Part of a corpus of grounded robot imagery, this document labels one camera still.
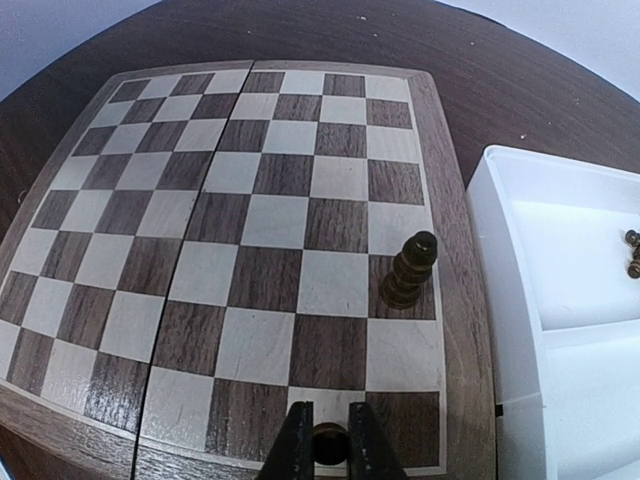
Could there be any white divided plastic tray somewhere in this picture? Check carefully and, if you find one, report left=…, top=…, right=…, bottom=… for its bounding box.
left=467, top=145, right=639, bottom=479

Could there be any dark chess pawn piece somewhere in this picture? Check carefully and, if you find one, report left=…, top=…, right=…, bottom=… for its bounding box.
left=312, top=422, right=349, bottom=466

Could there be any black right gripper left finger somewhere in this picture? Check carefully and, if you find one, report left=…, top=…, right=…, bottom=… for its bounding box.
left=256, top=401, right=314, bottom=480

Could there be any dark chess pieces pile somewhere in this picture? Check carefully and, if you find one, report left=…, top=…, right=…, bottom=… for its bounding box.
left=624, top=229, right=640, bottom=279

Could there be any wooden chessboard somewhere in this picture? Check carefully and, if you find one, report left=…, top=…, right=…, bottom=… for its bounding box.
left=1, top=60, right=496, bottom=479

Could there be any dark chess king piece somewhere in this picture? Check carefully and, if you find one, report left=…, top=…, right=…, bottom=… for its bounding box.
left=380, top=230, right=438, bottom=310

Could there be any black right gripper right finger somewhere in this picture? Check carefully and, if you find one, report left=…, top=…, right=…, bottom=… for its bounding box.
left=347, top=402, right=408, bottom=480

